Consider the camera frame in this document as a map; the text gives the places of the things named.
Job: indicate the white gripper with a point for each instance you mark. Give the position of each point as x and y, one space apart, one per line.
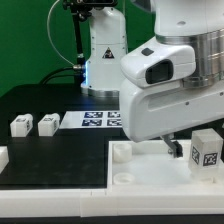
147 113

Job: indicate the white square tabletop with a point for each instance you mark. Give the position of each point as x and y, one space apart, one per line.
147 166

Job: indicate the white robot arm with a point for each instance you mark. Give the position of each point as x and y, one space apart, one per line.
172 82

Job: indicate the white obstacle fence front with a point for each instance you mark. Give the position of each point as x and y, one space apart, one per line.
117 201

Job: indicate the white obstacle fence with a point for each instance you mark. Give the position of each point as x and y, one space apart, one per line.
4 158
117 201

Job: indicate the white marker sheet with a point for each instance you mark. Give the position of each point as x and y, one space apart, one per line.
91 119

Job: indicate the white obstacle fence left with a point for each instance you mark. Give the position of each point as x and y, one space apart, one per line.
4 158

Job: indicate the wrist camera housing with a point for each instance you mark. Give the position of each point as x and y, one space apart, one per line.
154 63

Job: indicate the black camera stand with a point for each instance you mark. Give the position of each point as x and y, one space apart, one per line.
81 11

